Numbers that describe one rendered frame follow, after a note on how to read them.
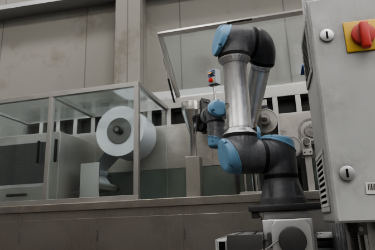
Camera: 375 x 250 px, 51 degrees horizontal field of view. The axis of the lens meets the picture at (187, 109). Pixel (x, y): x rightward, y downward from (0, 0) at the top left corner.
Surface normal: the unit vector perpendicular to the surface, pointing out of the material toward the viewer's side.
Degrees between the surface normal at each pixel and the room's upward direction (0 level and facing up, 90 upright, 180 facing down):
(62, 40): 90
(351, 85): 90
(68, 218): 90
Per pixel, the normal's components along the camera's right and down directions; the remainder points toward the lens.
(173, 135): -0.26, -0.26
